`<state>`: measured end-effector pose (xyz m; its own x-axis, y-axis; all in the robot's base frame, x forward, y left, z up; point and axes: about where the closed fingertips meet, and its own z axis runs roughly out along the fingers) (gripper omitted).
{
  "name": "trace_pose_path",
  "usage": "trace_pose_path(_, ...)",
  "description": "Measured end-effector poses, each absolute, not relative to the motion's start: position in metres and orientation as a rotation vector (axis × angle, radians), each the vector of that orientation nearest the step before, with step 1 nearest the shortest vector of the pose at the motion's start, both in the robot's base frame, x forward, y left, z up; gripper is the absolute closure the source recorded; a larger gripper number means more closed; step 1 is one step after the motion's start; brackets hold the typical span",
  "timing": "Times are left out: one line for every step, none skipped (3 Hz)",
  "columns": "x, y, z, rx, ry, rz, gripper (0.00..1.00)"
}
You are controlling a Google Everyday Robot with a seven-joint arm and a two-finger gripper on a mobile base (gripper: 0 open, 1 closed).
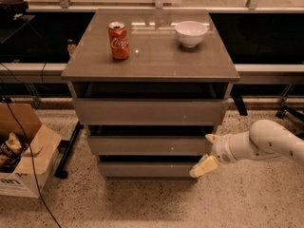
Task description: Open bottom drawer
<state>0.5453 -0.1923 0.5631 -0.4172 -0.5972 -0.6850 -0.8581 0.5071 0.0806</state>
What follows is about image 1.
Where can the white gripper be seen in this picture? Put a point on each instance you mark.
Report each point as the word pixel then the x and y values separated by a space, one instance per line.
pixel 220 149

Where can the grey bottom drawer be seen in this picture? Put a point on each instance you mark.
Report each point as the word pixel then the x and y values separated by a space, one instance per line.
pixel 155 166

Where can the grey drawer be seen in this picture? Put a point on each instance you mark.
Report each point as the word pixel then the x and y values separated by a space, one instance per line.
pixel 149 139
pixel 155 166
pixel 149 112

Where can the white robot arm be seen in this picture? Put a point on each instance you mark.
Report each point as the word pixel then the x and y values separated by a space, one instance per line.
pixel 265 141

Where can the grey drawer cabinet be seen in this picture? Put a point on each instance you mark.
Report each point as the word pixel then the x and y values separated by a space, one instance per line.
pixel 158 66

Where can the grey middle drawer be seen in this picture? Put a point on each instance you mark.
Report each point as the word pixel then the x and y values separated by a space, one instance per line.
pixel 149 139

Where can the grey top drawer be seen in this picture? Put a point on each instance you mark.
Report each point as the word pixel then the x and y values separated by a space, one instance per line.
pixel 149 112

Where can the black office chair base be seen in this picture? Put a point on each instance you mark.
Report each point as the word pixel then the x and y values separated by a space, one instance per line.
pixel 281 112

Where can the white bowl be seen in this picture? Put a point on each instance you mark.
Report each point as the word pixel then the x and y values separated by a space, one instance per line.
pixel 190 33

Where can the orange soda can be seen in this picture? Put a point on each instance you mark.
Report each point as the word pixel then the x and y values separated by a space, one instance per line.
pixel 118 39

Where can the black table leg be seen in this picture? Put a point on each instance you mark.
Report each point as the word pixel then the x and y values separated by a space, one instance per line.
pixel 65 149

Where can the small bottle behind cabinet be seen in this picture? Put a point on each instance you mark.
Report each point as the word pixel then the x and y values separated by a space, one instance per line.
pixel 71 46

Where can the cardboard box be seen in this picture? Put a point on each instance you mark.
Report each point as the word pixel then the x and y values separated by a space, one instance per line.
pixel 31 173

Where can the snack bags in box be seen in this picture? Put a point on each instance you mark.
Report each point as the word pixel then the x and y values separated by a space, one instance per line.
pixel 10 152

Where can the black bag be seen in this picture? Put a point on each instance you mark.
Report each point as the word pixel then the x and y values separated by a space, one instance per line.
pixel 12 9

